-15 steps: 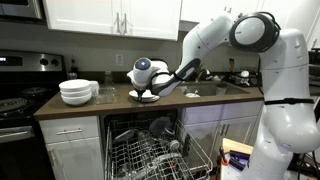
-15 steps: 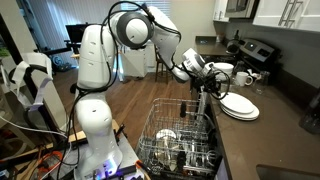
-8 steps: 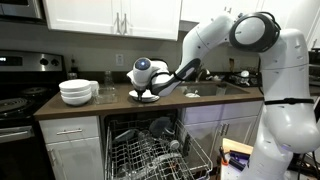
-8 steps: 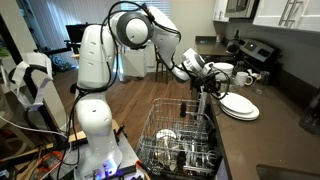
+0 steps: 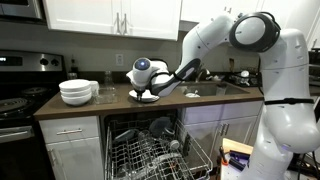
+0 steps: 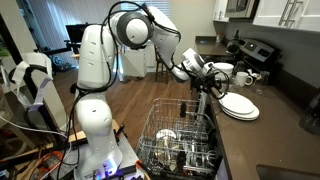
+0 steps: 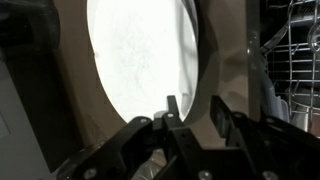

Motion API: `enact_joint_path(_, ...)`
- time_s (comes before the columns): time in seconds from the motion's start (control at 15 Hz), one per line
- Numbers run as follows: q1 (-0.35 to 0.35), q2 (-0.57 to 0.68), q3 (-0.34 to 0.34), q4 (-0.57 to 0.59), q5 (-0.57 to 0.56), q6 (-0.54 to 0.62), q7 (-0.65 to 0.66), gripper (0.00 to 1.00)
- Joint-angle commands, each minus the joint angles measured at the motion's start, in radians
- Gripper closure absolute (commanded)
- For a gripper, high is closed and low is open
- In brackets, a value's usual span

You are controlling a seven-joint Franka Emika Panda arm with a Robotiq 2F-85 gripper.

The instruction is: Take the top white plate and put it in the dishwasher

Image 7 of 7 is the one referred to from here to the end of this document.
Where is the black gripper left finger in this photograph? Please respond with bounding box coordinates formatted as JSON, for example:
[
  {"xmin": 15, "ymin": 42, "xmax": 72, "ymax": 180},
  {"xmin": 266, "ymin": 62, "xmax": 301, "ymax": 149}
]
[{"xmin": 54, "ymin": 95, "xmax": 208, "ymax": 180}]

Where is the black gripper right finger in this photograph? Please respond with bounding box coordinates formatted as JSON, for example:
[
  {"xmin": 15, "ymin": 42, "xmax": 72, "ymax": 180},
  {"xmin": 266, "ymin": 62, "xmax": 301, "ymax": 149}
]
[{"xmin": 210, "ymin": 95, "xmax": 320, "ymax": 180}]

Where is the white dinner plate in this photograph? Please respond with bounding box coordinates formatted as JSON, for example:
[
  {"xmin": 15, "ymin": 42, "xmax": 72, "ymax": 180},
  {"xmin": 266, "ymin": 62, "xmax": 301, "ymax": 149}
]
[
  {"xmin": 86, "ymin": 0, "xmax": 200, "ymax": 124},
  {"xmin": 181, "ymin": 0, "xmax": 202, "ymax": 116}
]

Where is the pale blue plastic container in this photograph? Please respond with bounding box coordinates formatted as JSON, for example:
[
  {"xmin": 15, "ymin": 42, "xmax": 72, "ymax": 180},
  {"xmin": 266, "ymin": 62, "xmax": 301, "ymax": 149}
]
[{"xmin": 261, "ymin": 74, "xmax": 291, "ymax": 123}]

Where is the wire dishwasher rack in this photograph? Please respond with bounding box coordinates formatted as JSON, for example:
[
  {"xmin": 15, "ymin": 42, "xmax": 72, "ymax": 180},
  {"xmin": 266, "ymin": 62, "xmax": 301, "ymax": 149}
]
[{"xmin": 259, "ymin": 0, "xmax": 320, "ymax": 134}]

